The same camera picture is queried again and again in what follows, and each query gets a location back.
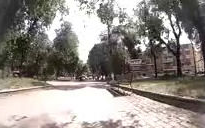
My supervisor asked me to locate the vehicle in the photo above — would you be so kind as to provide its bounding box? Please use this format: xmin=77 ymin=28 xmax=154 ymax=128
xmin=77 ymin=75 xmax=89 ymax=82

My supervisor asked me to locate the pale paved path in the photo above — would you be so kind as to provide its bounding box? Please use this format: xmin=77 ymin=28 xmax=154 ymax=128
xmin=0 ymin=80 xmax=205 ymax=128

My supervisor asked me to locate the brown brick building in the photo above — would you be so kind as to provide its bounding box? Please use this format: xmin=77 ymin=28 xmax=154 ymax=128
xmin=128 ymin=43 xmax=205 ymax=78

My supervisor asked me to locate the row of trees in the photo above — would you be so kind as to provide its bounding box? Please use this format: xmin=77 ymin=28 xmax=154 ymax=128
xmin=0 ymin=0 xmax=88 ymax=81
xmin=87 ymin=0 xmax=205 ymax=82

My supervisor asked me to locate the grey stone kerb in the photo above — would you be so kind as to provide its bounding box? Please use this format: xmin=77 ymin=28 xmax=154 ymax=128
xmin=107 ymin=83 xmax=205 ymax=114
xmin=0 ymin=84 xmax=53 ymax=96

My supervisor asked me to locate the patchy grass verge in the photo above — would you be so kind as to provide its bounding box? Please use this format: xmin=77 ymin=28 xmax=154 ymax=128
xmin=0 ymin=76 xmax=51 ymax=92
xmin=120 ymin=76 xmax=205 ymax=101

